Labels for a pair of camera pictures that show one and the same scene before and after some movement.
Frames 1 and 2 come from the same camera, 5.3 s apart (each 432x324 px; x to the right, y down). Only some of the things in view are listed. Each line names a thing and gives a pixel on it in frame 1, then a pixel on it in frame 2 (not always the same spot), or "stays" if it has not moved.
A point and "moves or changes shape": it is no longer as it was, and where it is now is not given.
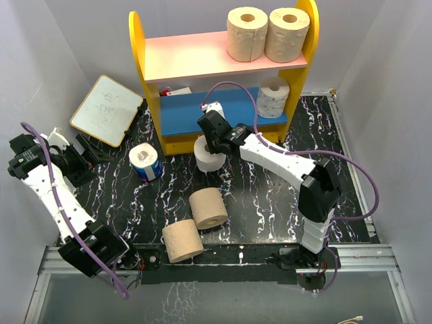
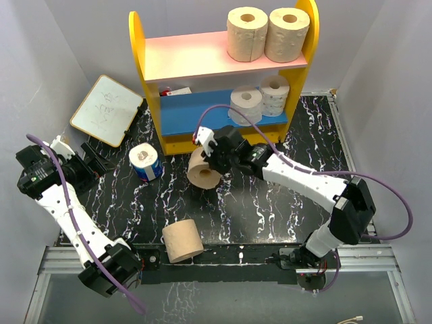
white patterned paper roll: [272, 96] stays
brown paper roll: [285, 34] stays
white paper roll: [205, 161] moves or changes shape
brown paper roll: [246, 28] stays
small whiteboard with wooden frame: [106, 111] stays
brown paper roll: [208, 208] -> [199, 173]
